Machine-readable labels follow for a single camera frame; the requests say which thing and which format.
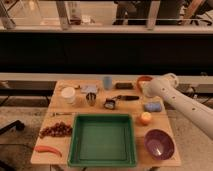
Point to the orange bowl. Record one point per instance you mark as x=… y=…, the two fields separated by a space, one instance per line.
x=140 y=79

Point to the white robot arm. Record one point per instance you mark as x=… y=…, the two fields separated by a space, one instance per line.
x=165 y=87

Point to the light blue cup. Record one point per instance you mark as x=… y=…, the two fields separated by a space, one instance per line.
x=107 y=82

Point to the black rectangular block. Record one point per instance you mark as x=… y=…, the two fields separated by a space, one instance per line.
x=123 y=86

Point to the grey folded cloth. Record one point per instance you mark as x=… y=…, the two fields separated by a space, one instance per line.
x=89 y=89

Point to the white cup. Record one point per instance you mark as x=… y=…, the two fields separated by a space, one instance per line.
x=69 y=94

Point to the blue sponge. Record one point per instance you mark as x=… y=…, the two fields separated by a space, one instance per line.
x=153 y=107

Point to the orange fruit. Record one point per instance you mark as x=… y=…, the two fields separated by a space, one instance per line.
x=145 y=118

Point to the green plastic tray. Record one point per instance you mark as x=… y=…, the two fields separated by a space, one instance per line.
x=102 y=140

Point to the bunch of red grapes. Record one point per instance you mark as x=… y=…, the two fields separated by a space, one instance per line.
x=57 y=130

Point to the wooden table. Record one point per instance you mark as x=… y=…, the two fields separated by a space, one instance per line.
x=60 y=110

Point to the purple bowl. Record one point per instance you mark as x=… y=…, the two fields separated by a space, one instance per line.
x=159 y=144

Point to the orange carrot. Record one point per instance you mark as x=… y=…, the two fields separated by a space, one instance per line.
x=42 y=149

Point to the black chair base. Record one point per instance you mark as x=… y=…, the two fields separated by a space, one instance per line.
x=18 y=125

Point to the black handled peeler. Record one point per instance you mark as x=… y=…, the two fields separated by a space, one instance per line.
x=126 y=97

